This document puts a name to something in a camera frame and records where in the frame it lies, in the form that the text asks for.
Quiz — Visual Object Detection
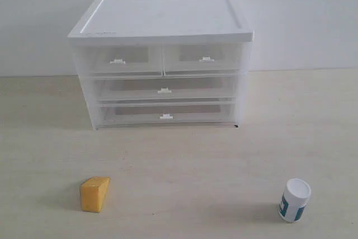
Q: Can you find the white plastic drawer cabinet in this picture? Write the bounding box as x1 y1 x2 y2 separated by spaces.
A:
68 0 254 129

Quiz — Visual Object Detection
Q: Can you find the clear wide drawer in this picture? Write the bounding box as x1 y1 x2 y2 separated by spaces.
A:
99 101 238 126
96 76 238 102

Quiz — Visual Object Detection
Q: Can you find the clear middle wide drawer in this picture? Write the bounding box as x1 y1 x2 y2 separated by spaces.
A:
96 76 238 102

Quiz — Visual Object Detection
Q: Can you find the white blue labelled bottle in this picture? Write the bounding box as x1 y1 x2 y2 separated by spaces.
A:
279 178 312 222

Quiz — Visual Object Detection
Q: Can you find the yellow cheese wedge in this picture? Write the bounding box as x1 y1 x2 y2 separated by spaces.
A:
80 176 110 213

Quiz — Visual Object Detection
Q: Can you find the clear bottom wide drawer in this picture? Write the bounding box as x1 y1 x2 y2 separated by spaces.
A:
99 101 238 126

